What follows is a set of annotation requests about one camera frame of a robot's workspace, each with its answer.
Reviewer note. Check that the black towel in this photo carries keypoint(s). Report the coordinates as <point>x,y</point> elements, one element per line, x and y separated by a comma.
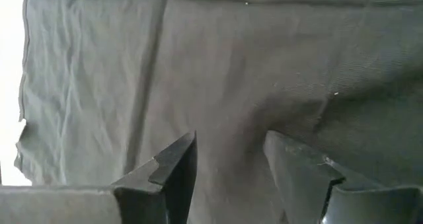
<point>231,68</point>

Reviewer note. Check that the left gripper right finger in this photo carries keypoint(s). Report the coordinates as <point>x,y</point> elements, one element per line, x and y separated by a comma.
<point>304,184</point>

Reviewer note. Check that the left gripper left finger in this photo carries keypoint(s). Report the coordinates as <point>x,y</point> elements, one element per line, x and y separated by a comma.
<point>165,191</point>

